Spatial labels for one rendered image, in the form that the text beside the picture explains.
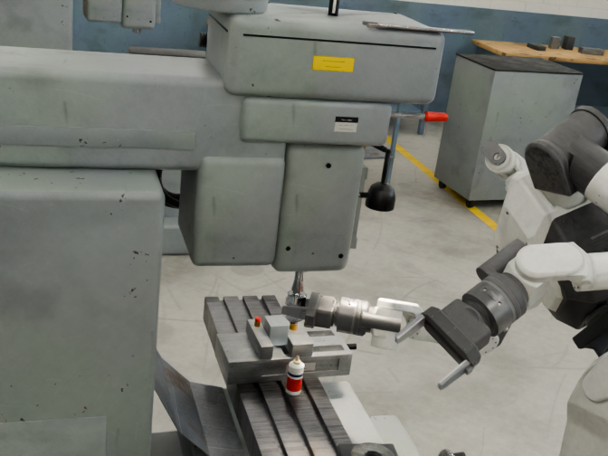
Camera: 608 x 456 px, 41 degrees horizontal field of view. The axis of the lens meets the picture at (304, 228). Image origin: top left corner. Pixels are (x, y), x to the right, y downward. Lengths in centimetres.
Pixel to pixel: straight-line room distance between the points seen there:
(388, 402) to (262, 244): 219
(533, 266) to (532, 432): 258
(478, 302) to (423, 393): 265
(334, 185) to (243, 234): 23
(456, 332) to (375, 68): 64
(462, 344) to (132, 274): 68
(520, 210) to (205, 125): 66
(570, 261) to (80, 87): 96
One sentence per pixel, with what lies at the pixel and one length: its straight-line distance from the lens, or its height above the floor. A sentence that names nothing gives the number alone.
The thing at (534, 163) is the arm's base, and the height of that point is 170.
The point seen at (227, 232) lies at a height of 143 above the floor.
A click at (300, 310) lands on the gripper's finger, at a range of 203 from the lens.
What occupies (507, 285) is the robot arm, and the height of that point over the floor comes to 156.
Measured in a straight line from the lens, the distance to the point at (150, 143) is 171.
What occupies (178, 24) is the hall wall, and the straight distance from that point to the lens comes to 842.
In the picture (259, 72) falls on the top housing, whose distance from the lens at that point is 169.
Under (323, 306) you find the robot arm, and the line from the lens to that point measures 203.
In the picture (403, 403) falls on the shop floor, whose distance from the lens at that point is 394.
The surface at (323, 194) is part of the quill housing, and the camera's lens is 184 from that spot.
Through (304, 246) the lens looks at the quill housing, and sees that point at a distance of 188.
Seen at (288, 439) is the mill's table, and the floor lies 91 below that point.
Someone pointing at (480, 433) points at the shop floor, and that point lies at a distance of 386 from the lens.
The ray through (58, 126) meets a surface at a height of 165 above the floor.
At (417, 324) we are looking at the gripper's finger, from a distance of 140.
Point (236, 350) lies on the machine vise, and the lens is 222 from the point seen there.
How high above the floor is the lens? 213
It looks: 22 degrees down
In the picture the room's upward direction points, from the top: 7 degrees clockwise
